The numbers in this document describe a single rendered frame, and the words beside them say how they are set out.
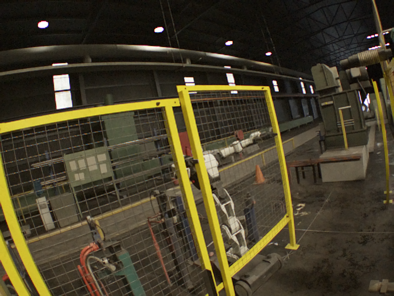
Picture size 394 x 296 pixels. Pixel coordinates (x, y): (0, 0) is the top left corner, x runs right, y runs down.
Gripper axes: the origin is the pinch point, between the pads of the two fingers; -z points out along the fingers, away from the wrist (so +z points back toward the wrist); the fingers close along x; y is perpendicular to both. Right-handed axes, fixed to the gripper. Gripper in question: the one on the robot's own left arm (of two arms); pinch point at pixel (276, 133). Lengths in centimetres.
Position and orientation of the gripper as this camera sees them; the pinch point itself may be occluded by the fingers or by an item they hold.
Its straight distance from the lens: 234.2
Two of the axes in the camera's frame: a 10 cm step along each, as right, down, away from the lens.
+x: -7.2, 2.0, -6.6
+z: -6.5, 1.2, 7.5
